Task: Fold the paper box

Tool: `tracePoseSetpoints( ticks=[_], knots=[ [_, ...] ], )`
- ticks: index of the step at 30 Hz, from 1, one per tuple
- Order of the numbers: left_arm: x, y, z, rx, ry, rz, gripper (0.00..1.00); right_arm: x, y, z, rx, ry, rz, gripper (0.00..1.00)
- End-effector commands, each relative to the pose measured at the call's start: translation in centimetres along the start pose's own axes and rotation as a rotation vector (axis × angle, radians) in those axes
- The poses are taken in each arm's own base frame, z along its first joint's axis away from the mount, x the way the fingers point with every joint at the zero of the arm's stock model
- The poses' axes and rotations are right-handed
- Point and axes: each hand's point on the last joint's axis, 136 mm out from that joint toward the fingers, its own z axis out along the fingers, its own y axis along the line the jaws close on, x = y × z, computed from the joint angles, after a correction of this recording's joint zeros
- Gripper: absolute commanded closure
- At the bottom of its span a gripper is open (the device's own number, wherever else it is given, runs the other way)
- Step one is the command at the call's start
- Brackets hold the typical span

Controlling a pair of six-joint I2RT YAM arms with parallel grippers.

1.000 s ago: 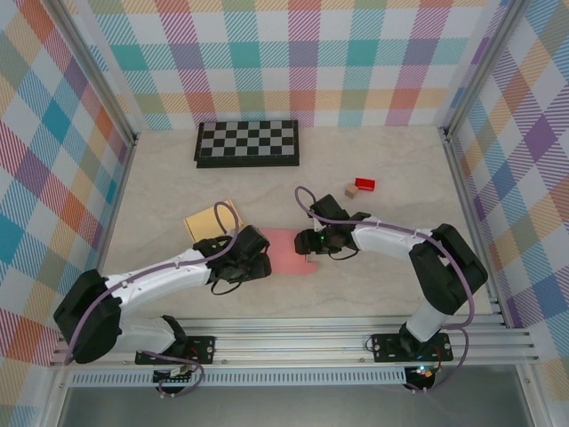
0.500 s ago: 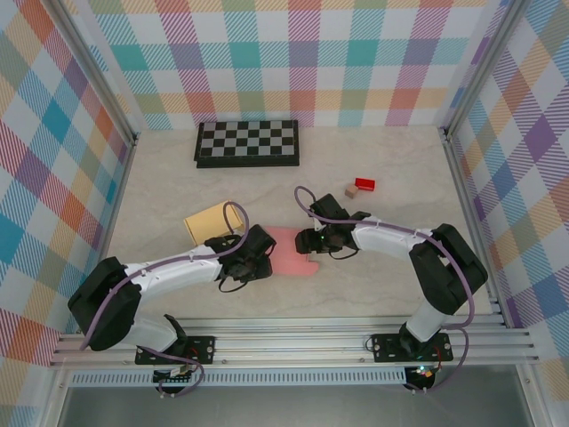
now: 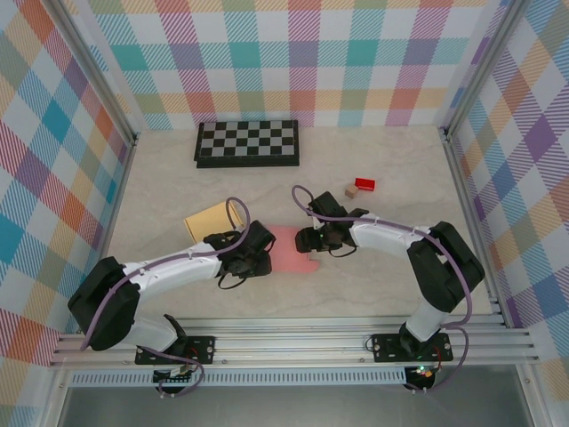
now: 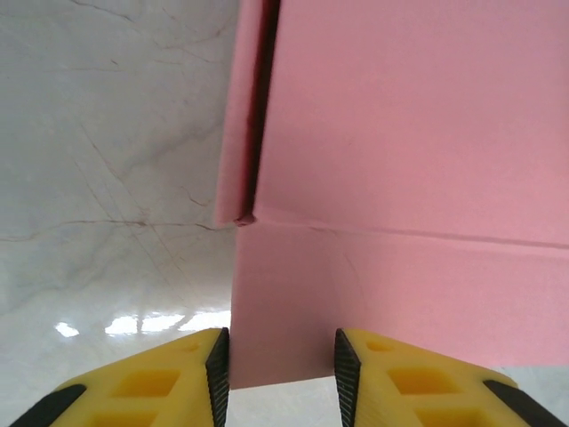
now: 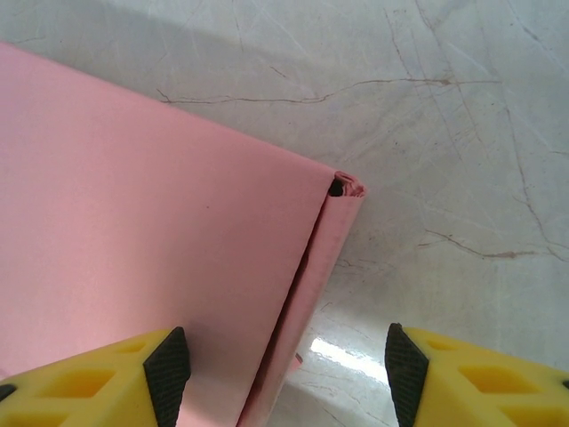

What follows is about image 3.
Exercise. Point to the pink paper box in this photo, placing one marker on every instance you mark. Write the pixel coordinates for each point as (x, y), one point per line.
(286, 253)

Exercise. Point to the small wooden cube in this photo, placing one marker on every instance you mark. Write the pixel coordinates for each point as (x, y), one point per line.
(352, 192)

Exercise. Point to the yellow paper box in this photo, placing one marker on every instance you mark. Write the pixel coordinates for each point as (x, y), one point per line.
(209, 220)

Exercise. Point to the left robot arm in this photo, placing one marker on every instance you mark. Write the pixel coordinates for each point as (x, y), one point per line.
(146, 280)

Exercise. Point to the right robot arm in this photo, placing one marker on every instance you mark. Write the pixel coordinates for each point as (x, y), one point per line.
(444, 262)

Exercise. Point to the red block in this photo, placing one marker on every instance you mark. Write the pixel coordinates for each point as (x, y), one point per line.
(364, 183)

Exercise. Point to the black folding chessboard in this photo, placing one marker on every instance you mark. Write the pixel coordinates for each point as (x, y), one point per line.
(246, 140)

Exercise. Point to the small controller board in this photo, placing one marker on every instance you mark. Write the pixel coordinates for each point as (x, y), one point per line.
(178, 373)
(422, 372)

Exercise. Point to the aluminium mounting rail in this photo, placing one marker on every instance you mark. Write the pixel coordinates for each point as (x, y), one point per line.
(289, 342)

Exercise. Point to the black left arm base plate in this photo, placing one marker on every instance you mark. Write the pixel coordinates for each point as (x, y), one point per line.
(202, 349)

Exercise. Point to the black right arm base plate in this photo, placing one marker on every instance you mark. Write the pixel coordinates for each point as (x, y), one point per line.
(384, 349)

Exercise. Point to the aluminium side rail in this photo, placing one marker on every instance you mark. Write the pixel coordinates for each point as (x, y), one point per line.
(466, 200)
(109, 231)

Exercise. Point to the aluminium frame post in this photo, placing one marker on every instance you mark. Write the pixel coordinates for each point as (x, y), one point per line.
(478, 66)
(98, 73)

